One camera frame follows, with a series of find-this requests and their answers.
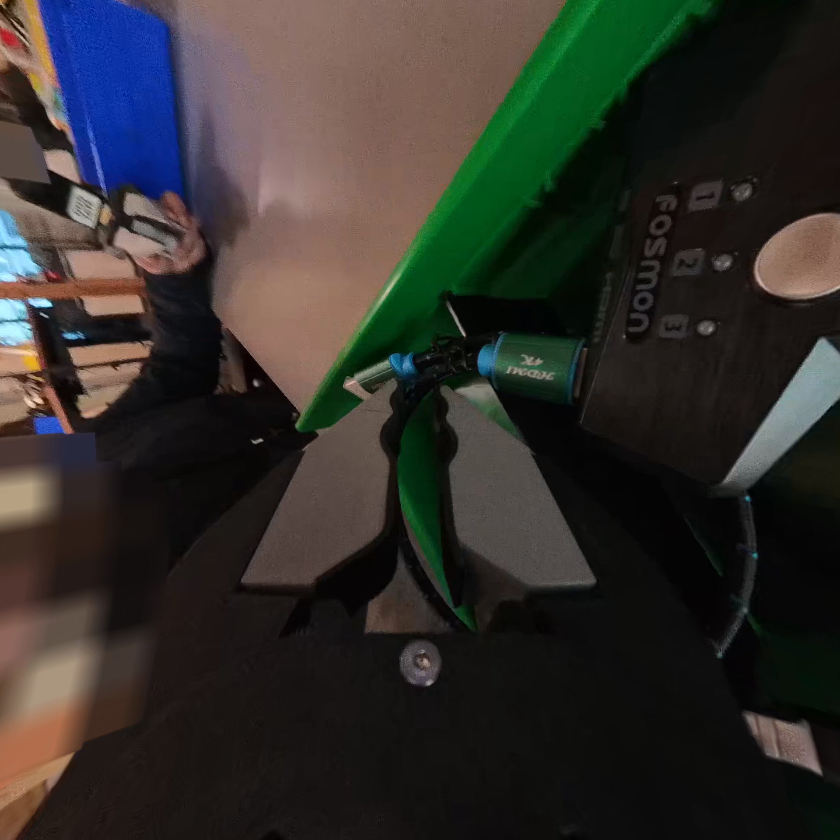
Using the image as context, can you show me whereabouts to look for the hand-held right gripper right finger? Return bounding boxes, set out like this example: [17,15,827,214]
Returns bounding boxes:
[438,386,598,608]

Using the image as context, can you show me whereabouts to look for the green storage bin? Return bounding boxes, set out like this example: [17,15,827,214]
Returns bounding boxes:
[295,0,840,719]

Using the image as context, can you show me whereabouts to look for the window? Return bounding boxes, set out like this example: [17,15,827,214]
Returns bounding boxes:
[0,209,53,355]

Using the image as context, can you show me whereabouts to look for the black braided cable green plugs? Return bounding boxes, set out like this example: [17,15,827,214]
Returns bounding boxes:
[343,331,760,658]

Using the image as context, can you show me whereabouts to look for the person's left hand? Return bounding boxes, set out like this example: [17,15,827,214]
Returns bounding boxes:
[141,192,211,277]

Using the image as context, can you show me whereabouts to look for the person's left forearm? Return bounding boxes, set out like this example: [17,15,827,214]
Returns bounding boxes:
[98,262,227,454]

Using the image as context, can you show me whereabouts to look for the blue storage bin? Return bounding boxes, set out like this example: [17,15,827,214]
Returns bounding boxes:
[39,0,188,204]

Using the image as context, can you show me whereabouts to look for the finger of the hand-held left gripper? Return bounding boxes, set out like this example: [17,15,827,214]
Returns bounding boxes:
[121,187,173,224]
[115,226,181,260]

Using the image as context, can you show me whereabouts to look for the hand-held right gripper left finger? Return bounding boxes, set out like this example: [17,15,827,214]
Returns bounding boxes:
[240,386,403,593]

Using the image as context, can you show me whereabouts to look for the brushed metal hub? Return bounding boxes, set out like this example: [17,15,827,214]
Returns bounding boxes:
[577,164,840,496]

